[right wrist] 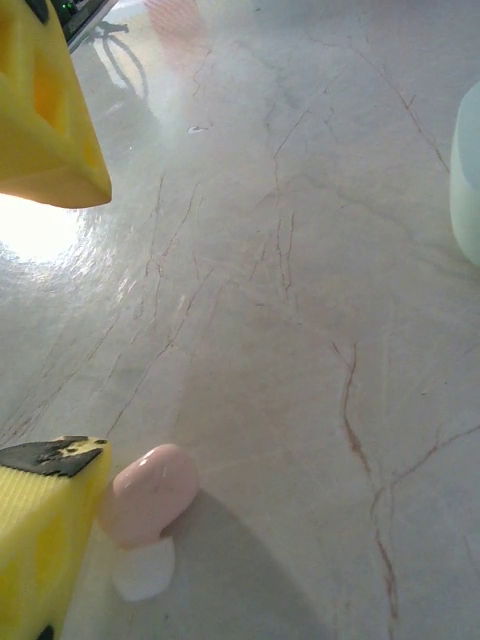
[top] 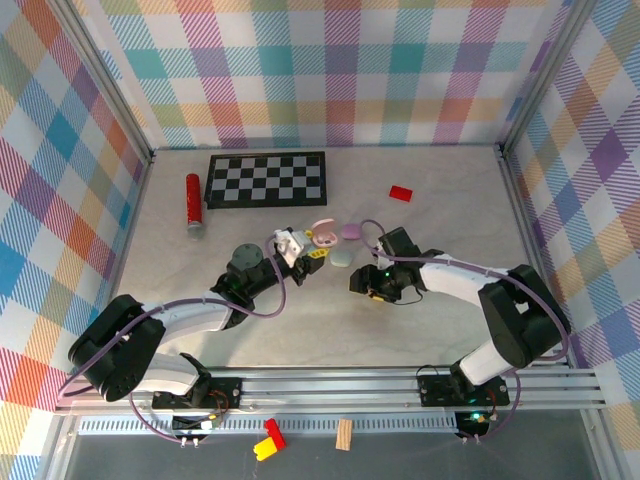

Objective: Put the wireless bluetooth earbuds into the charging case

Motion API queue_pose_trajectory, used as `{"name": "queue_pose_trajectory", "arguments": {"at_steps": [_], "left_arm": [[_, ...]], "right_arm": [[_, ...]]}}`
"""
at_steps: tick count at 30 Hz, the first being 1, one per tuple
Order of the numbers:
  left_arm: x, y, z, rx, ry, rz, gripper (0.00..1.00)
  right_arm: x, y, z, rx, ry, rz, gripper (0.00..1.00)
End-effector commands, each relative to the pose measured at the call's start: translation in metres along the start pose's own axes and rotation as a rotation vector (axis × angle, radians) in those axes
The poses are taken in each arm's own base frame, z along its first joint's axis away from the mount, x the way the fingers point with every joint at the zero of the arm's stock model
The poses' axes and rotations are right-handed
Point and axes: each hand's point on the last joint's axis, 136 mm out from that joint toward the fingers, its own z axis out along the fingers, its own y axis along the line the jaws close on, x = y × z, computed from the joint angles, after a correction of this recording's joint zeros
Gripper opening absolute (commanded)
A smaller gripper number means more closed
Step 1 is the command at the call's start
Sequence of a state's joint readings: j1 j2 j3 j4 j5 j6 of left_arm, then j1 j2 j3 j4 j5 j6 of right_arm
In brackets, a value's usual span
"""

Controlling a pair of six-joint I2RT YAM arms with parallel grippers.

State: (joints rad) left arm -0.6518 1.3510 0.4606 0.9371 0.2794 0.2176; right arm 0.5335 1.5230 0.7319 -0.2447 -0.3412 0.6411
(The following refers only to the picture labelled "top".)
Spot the black controller board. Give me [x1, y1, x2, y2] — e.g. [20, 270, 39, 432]
[171, 413, 222, 442]
[453, 409, 494, 444]

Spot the white slotted cable duct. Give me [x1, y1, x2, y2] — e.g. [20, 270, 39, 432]
[77, 417, 461, 435]

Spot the yellow toy brick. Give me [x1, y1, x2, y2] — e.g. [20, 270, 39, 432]
[252, 435, 279, 462]

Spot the red cylindrical tube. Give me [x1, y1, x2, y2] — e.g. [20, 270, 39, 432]
[184, 172, 207, 242]

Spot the small wooden block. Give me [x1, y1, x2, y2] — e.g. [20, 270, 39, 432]
[335, 419, 354, 452]

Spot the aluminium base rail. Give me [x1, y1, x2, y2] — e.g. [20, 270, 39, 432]
[54, 367, 609, 416]

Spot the red toy brick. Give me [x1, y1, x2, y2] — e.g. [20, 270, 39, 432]
[264, 417, 288, 448]

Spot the aluminium frame post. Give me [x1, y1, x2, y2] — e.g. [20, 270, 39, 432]
[49, 0, 156, 166]
[497, 0, 601, 159]

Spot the black white checkerboard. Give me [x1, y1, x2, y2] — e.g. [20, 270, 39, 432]
[205, 151, 330, 210]

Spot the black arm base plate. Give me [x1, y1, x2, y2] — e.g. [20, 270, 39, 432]
[151, 377, 245, 409]
[417, 366, 511, 409]

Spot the aluminium side rail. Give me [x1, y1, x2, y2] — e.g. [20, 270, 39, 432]
[494, 143, 609, 401]
[64, 149, 161, 391]

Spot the pink earbud charging case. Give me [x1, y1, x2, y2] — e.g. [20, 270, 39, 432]
[310, 218, 341, 249]

